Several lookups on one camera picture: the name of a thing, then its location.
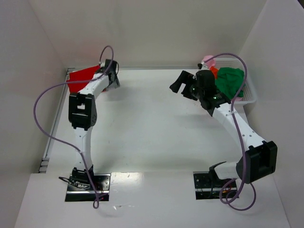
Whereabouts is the red t-shirt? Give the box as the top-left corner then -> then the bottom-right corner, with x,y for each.
67,65 -> 110,97

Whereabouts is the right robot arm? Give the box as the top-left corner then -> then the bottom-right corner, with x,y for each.
169,70 -> 277,184

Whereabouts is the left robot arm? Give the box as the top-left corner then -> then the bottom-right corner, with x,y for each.
68,59 -> 120,188

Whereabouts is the pink t-shirt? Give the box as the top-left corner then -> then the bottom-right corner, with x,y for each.
202,55 -> 216,68

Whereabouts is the orange t-shirt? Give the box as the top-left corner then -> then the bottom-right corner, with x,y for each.
209,66 -> 219,79

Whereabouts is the green t-shirt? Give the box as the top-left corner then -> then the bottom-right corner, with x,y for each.
215,67 -> 244,100

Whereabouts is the white plastic basket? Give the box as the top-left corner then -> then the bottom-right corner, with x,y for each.
215,56 -> 257,106

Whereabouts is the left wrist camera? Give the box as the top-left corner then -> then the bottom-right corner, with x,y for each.
99,61 -> 105,68

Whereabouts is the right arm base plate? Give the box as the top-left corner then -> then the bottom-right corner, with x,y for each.
193,171 -> 238,200

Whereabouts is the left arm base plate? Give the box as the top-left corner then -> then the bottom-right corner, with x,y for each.
65,174 -> 111,202

